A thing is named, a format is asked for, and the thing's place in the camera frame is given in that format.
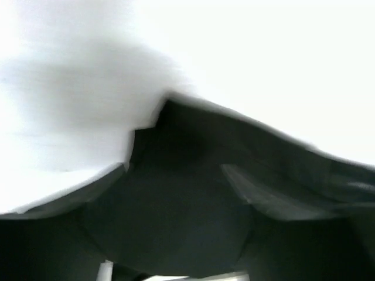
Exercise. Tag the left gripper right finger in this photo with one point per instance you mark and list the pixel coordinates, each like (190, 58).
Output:
(296, 234)

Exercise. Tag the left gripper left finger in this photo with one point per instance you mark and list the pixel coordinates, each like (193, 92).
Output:
(48, 242)

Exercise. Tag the black shorts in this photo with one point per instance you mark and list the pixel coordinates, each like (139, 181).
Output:
(174, 212)

